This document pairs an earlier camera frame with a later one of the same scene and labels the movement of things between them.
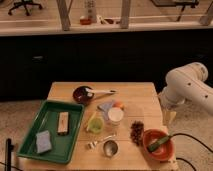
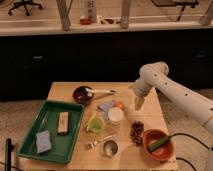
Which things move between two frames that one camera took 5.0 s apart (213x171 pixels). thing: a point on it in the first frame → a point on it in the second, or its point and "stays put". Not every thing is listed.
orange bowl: (164, 151) stays put
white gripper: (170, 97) → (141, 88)
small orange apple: (117, 104) stays put
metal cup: (110, 148) stays put
